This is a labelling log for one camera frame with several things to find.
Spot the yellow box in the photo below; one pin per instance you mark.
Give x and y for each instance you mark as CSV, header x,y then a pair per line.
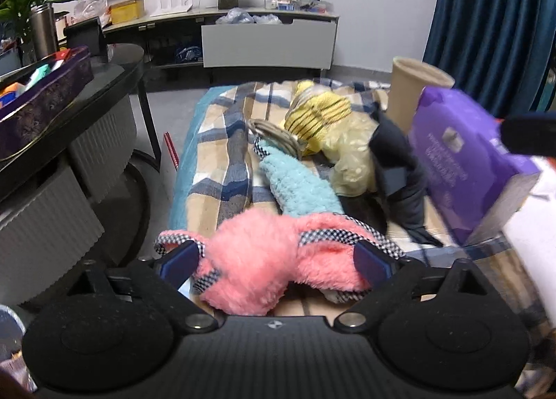
x,y
127,11

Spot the yellow striped cloth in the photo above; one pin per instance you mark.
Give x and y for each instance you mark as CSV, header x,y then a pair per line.
x,y
321,114

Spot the purple patterned tin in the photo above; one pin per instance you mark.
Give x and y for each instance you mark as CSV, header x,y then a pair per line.
x,y
47,108

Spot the purple wipes packet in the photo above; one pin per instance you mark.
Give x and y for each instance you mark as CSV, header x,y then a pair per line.
x,y
456,173

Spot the beige paper cup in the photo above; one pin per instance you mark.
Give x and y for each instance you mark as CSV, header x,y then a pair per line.
x,y
404,90

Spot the teal box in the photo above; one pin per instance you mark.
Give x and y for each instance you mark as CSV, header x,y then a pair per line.
x,y
38,75

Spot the grey television cabinet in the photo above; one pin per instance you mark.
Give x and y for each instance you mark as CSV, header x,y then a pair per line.
x,y
173,34

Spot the light blue fluffy cloth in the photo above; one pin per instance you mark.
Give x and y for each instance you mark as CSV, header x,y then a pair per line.
x,y
295,184

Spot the white router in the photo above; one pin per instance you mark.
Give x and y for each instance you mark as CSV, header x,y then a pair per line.
x,y
171,8

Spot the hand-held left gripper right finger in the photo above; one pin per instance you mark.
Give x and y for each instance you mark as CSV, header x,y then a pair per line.
x,y
372,262

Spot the white cardboard box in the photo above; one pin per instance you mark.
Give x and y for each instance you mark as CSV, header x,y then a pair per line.
x,y
534,229

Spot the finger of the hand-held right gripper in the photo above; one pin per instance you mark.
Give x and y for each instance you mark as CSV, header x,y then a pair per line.
x,y
530,134

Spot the small grey plastic bag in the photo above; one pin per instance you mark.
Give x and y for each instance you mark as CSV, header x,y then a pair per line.
x,y
268,19

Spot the red box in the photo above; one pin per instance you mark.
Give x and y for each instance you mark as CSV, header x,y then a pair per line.
x,y
60,55

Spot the dark navy cloth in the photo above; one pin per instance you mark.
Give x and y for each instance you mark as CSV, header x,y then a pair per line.
x,y
399,164

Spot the plaid blanket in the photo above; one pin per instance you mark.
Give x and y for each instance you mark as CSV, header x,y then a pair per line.
x,y
221,164

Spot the pile of small clutter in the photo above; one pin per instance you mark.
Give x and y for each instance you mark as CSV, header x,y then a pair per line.
x,y
299,4

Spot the steel tumbler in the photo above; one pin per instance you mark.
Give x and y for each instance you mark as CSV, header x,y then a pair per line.
x,y
43,32

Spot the pale yellow plastic bag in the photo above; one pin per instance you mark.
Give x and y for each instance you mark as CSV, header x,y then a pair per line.
x,y
352,155

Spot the blue curtain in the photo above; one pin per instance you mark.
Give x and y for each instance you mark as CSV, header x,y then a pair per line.
x,y
486,25

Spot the teal mat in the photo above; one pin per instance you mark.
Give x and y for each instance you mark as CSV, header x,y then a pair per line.
x,y
182,181

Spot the large grey plastic bag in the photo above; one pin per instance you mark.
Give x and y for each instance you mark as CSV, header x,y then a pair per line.
x,y
234,16

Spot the round black table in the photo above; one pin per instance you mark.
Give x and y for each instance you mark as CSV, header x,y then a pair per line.
x,y
108,90

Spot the red stick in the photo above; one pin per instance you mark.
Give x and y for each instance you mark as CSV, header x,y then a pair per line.
x,y
170,149

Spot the white cabinet drawer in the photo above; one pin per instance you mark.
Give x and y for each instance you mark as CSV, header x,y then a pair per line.
x,y
269,45

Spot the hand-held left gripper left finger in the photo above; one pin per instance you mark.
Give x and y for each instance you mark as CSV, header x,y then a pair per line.
x,y
178,261

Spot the pinkish plastic bag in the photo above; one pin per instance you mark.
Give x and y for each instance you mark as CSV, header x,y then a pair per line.
x,y
91,8

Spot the blue plastic bag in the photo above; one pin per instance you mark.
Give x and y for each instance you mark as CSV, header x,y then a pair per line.
x,y
189,53

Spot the orange packet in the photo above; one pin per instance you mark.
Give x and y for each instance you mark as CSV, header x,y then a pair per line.
x,y
12,95

